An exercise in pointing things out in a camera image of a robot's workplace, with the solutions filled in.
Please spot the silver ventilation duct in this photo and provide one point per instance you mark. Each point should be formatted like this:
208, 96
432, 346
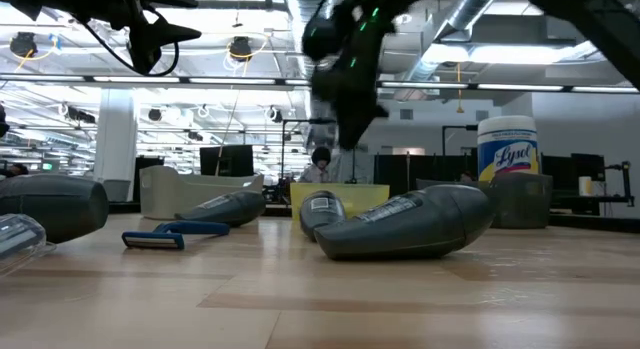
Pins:
297, 64
470, 9

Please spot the yellow translucent plastic bin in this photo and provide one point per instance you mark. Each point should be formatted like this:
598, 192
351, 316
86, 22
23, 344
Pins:
365, 199

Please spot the overhead LED light strip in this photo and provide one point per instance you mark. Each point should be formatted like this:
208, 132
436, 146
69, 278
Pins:
500, 87

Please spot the grey waste bin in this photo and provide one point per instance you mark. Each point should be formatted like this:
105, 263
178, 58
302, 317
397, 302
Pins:
117, 191

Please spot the dark grey plastic bin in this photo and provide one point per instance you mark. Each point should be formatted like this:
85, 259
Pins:
525, 204

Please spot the person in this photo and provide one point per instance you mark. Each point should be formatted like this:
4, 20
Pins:
320, 156
466, 176
20, 169

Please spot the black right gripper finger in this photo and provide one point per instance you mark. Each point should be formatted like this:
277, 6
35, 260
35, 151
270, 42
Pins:
350, 126
371, 114

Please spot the black camera stand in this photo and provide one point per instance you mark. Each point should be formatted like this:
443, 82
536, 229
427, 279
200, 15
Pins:
625, 184

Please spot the black partition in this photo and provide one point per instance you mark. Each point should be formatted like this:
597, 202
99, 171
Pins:
400, 171

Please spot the white column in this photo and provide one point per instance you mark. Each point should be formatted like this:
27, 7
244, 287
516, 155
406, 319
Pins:
115, 139

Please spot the Lysol wipes canister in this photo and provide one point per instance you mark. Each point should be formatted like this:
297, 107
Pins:
507, 149

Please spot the black computer monitor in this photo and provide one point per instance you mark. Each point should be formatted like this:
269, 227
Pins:
235, 161
570, 171

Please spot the black cabinet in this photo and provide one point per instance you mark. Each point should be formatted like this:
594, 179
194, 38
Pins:
149, 161

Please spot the blue disposable razor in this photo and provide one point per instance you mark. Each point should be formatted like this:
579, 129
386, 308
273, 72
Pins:
155, 240

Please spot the light grey plastic bin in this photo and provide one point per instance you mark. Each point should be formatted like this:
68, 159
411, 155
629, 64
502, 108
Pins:
165, 199

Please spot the clear plastic piece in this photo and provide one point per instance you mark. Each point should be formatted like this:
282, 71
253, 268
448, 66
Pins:
20, 239

